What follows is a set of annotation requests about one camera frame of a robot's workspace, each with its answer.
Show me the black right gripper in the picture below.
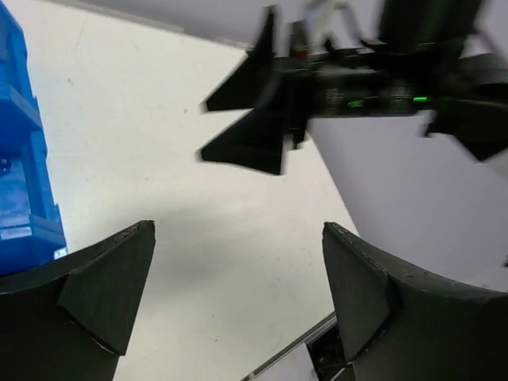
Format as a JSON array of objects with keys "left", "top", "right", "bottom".
[{"left": 281, "top": 1, "right": 507, "bottom": 161}]

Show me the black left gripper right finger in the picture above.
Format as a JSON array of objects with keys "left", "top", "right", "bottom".
[{"left": 322, "top": 222, "right": 507, "bottom": 381}]

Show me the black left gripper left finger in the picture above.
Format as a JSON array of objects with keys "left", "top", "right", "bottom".
[{"left": 1, "top": 220, "right": 156, "bottom": 381}]

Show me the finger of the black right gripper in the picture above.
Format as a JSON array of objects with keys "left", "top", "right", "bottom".
[
  {"left": 198, "top": 110, "right": 308, "bottom": 175},
  {"left": 204, "top": 6, "right": 277, "bottom": 112}
]

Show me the blue plastic divided bin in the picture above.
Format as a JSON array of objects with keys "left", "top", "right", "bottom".
[{"left": 1, "top": 6, "right": 67, "bottom": 275}]

